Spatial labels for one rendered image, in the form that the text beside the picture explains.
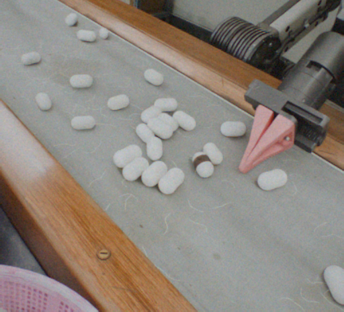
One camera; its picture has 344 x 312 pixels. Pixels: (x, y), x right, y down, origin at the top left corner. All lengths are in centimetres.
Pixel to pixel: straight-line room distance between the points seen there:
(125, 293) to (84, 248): 5
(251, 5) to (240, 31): 187
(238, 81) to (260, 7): 204
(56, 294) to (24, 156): 16
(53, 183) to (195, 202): 15
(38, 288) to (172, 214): 14
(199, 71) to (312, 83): 24
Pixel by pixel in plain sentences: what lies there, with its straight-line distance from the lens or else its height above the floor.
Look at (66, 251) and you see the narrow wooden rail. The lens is 29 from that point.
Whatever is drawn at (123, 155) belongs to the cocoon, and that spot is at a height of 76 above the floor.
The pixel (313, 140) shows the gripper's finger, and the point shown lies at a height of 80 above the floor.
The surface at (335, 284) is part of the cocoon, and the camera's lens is 34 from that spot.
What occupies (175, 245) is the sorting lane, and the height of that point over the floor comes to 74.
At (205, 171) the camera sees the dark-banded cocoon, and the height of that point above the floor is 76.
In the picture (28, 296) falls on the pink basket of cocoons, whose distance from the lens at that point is 29.
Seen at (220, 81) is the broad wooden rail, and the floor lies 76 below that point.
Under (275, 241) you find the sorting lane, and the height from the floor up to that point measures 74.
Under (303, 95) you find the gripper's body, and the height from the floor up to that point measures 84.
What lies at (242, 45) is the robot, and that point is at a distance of 72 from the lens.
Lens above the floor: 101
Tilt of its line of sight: 38 degrees down
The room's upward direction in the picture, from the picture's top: 11 degrees clockwise
